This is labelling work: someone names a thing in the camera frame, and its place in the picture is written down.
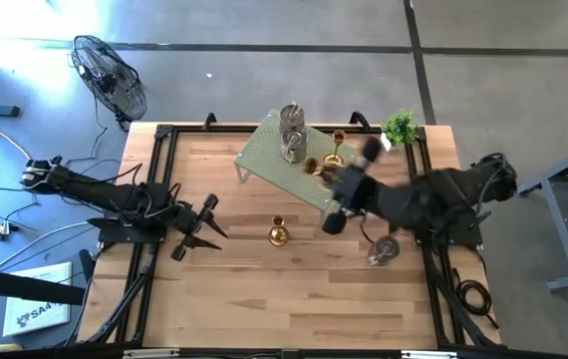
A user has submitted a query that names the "black floor fan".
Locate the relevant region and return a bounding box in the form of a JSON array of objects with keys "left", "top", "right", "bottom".
[{"left": 69, "top": 33, "right": 149, "bottom": 133}]

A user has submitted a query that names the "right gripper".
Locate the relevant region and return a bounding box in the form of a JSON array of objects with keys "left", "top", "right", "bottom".
[{"left": 321, "top": 136, "right": 385, "bottom": 236}]

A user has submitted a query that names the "black fan cord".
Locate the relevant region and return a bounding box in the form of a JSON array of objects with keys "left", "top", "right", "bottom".
[{"left": 89, "top": 94, "right": 111, "bottom": 156}]

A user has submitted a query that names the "black aluminium table frame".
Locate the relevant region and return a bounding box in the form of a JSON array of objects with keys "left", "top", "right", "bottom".
[{"left": 113, "top": 122, "right": 504, "bottom": 359}]

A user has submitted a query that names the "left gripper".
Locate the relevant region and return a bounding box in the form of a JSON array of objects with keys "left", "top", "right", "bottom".
[{"left": 169, "top": 192, "right": 229, "bottom": 263}]

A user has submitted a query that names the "coiled black cable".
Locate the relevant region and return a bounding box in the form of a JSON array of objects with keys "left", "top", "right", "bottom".
[{"left": 451, "top": 267, "right": 500, "bottom": 330}]

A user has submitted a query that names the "grey metal candle jar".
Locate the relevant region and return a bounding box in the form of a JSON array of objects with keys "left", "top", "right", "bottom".
[
  {"left": 366, "top": 234, "right": 403, "bottom": 268},
  {"left": 278, "top": 102, "right": 307, "bottom": 132},
  {"left": 279, "top": 126, "right": 310, "bottom": 166}
]

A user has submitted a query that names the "green perforated metal shelf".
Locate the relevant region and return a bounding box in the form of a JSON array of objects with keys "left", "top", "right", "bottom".
[{"left": 232, "top": 108, "right": 360, "bottom": 226}]

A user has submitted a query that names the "white printed board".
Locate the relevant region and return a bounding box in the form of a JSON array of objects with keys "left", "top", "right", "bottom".
[{"left": 1, "top": 260, "right": 74, "bottom": 338}]

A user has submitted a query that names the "brass candlestick holder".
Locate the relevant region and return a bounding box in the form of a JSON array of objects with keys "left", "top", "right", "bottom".
[
  {"left": 303, "top": 157, "right": 339, "bottom": 186},
  {"left": 268, "top": 214, "right": 290, "bottom": 247},
  {"left": 322, "top": 129, "right": 348, "bottom": 169}
]

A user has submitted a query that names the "grey metal stand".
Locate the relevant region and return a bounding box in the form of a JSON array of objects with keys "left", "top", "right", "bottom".
[{"left": 514, "top": 138, "right": 568, "bottom": 294}]

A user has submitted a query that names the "silver metal bracket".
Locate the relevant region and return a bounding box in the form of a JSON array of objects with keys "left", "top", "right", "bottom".
[
  {"left": 123, "top": 348, "right": 181, "bottom": 359},
  {"left": 401, "top": 350, "right": 459, "bottom": 359}
]

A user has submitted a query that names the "black diagonal frame strut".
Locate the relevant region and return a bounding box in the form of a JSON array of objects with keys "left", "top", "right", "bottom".
[
  {"left": 426, "top": 266, "right": 497, "bottom": 348},
  {"left": 84, "top": 246, "right": 159, "bottom": 345}
]

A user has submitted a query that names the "black beam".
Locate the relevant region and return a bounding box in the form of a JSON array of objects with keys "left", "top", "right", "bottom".
[{"left": 0, "top": 263, "right": 87, "bottom": 306}]

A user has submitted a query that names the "grey floor cable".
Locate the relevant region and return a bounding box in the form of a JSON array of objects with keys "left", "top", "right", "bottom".
[{"left": 0, "top": 220, "right": 97, "bottom": 273}]

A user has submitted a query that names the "green plant in white pot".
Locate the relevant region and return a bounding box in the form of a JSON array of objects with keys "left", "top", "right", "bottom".
[{"left": 380, "top": 107, "right": 421, "bottom": 154}]

